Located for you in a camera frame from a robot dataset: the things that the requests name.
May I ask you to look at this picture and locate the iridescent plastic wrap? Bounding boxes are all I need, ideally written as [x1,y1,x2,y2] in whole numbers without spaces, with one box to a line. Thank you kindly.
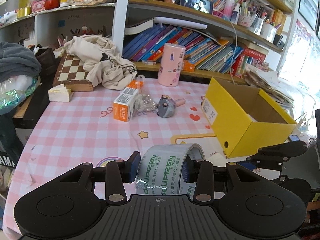
[0,75,40,115]

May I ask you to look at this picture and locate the white wooden bookshelf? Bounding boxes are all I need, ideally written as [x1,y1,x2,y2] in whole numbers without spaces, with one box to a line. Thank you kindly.
[0,0,295,85]

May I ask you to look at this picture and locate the printed clear tape roll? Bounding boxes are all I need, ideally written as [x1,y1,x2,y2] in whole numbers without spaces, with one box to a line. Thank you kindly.
[135,144,206,195]

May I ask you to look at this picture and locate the grey mouse toy pink handle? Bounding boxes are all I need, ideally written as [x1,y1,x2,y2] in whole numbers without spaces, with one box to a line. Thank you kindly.
[157,95,185,118]

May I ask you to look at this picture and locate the small cream paper box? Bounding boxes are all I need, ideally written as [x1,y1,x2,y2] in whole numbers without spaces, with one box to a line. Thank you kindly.
[48,85,74,102]

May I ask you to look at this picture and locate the small orange box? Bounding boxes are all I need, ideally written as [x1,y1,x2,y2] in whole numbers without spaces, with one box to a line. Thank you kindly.
[182,60,196,72]

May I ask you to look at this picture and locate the photo frame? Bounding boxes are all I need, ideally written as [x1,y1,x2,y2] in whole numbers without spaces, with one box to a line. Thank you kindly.
[180,0,214,14]

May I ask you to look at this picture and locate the dark brown bag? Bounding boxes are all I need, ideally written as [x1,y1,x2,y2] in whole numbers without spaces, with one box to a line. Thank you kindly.
[34,45,58,77]

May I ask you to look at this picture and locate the grey folded cloth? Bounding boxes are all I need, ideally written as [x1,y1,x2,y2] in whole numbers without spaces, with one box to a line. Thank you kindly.
[0,42,42,83]

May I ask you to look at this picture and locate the small black box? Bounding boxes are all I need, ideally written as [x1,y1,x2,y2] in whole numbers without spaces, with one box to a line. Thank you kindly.
[274,34,285,50]

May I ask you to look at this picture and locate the clear bag of pearl beads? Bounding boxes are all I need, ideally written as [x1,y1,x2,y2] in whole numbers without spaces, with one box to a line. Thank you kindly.
[130,75,157,117]

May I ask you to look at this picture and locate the white power strip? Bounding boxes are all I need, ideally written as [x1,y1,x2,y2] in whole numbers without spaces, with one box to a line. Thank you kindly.
[295,112,315,133]

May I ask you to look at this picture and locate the orange white medicine box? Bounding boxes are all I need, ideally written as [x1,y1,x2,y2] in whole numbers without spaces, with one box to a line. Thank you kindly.
[113,80,144,122]

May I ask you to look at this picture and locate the white desk lamp bar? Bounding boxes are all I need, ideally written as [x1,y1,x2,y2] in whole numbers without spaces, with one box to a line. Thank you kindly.
[154,17,208,30]

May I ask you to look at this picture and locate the stack of papers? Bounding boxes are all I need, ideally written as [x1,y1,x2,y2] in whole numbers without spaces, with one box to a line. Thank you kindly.
[245,69,295,110]

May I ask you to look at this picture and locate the black framed picture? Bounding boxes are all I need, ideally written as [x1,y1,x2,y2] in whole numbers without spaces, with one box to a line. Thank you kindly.
[297,0,320,32]

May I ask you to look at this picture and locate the pink checked tablecloth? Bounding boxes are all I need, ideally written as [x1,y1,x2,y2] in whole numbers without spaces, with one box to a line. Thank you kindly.
[2,76,300,230]

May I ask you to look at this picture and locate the white round container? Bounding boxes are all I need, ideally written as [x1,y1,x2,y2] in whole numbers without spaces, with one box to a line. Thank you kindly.
[260,21,277,43]

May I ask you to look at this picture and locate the pink white spray bottle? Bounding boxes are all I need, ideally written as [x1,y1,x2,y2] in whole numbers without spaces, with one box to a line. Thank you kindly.
[226,0,237,18]

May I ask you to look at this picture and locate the dark side cabinet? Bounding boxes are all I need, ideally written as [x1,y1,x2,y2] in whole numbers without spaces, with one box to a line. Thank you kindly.
[12,80,54,130]

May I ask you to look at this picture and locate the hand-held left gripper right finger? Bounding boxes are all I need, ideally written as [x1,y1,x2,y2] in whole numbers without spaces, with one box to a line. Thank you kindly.
[182,159,272,203]

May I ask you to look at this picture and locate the pink printed box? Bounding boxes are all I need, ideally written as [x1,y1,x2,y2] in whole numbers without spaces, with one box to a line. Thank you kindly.
[31,0,47,13]

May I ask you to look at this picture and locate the pink sticker-covered cylinder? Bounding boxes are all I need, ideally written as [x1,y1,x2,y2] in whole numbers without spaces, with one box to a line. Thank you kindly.
[158,43,186,87]

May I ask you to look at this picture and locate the row of colourful books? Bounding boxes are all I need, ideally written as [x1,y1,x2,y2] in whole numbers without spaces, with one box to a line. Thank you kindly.
[122,24,269,79]

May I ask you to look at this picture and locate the beige crumpled cloth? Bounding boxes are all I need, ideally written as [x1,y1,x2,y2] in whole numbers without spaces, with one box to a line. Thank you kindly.
[64,35,137,90]

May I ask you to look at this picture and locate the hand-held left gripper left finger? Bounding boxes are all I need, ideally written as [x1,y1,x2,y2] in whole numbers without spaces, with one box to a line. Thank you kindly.
[51,151,140,205]

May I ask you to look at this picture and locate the wooden chessboard box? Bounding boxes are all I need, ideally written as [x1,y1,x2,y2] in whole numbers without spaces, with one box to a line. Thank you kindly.
[52,52,94,92]

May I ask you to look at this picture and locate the pen holder with pens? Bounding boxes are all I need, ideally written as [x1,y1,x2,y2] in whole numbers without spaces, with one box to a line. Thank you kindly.
[236,0,263,28]

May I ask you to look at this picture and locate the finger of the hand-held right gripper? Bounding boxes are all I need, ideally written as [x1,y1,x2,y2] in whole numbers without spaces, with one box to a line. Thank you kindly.
[240,161,259,174]
[246,140,308,170]

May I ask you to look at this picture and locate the black bag white letters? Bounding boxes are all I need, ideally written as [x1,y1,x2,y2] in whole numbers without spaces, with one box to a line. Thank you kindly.
[0,120,23,170]

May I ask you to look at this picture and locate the row of yellow books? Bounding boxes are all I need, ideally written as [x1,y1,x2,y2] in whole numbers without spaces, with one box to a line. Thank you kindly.
[274,9,287,34]

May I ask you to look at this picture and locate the gold tape rolls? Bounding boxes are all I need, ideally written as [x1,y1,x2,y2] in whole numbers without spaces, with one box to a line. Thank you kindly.
[17,6,32,18]

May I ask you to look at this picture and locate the yellow cardboard box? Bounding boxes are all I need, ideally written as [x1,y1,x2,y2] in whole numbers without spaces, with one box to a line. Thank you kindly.
[201,77,298,158]

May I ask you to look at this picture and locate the white cable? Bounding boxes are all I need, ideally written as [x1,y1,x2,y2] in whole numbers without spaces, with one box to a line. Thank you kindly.
[220,12,238,83]

